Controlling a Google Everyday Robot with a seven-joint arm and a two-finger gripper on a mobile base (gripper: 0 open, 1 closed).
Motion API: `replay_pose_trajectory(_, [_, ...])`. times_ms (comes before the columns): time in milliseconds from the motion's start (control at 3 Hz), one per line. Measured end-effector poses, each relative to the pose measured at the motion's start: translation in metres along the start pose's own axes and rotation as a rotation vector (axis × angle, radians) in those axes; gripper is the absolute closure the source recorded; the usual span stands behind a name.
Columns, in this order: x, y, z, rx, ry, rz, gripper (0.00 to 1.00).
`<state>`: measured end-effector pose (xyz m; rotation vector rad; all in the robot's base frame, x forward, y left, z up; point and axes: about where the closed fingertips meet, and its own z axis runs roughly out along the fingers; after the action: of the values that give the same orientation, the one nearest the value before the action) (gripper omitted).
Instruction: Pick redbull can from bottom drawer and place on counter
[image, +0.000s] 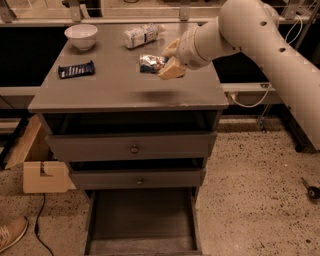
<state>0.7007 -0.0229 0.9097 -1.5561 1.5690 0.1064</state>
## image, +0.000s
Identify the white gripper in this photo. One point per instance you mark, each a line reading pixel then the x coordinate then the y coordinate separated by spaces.
pixel 187 50

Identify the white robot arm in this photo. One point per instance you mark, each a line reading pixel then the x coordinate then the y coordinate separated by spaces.
pixel 250 27

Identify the grey top drawer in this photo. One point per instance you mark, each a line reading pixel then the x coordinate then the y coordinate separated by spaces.
pixel 89 148

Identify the grey drawer cabinet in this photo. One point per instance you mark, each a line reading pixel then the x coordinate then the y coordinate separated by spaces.
pixel 130 123

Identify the grey middle drawer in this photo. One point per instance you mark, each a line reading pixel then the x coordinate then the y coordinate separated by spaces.
pixel 125 179

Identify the grey open bottom drawer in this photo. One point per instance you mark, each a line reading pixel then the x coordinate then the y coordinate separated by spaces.
pixel 142 222

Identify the clear plastic water bottle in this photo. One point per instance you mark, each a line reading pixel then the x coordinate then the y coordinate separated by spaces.
pixel 143 34

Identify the blue snack bar wrapper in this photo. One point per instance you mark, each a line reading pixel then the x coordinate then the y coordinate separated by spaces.
pixel 85 69

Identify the white ceramic bowl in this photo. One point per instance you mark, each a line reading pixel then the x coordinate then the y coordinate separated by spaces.
pixel 82 36

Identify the cardboard box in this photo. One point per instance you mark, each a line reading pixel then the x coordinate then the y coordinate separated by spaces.
pixel 41 173

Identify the black tool on floor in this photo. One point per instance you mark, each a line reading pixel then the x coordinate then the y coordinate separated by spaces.
pixel 312 191

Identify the tan shoe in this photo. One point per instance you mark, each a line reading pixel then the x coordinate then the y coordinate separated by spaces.
pixel 12 232

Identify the grey metal rail frame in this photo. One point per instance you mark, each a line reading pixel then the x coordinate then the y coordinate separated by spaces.
pixel 20 91

